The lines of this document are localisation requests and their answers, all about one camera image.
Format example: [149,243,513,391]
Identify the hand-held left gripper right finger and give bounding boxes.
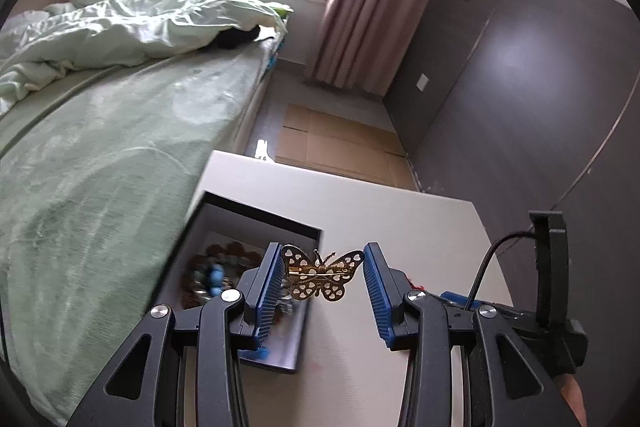
[363,242,576,427]

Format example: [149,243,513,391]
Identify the gold butterfly hair clip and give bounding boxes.
[281,244,365,303]

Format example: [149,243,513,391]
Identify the pile of beaded bracelets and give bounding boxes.
[179,241,297,325]

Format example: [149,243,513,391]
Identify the person's right forearm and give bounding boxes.
[559,376,589,427]

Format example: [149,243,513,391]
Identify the light green quilt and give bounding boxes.
[0,0,290,118]

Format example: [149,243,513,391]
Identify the black cable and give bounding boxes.
[466,231,540,310]

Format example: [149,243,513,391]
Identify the bed with green sheet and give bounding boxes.
[0,0,290,427]

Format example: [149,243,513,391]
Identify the flat cardboard sheets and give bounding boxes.
[274,103,417,188]

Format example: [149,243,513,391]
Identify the white low table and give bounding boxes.
[187,150,517,427]

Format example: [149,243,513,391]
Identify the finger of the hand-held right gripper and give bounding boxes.
[440,290,497,309]

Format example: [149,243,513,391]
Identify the black cloth item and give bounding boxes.
[214,25,262,51]

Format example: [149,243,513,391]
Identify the black square gift box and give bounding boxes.
[167,190,323,375]

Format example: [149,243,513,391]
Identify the pink curtain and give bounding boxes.
[304,0,447,98]

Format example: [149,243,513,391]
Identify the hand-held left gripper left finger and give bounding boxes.
[67,242,284,427]

